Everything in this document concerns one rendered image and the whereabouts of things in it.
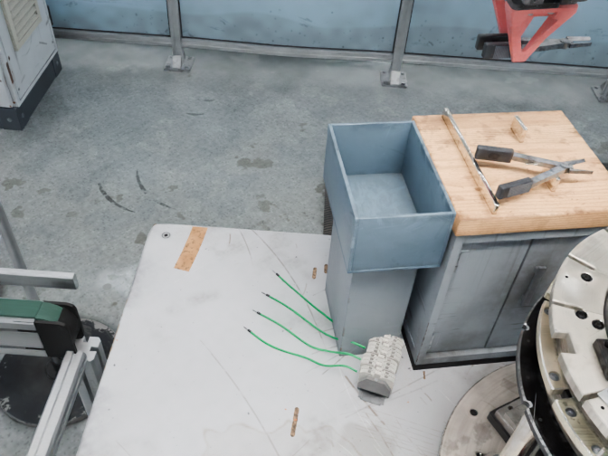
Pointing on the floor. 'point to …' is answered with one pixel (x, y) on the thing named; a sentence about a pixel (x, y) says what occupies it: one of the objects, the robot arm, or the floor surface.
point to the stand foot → (40, 381)
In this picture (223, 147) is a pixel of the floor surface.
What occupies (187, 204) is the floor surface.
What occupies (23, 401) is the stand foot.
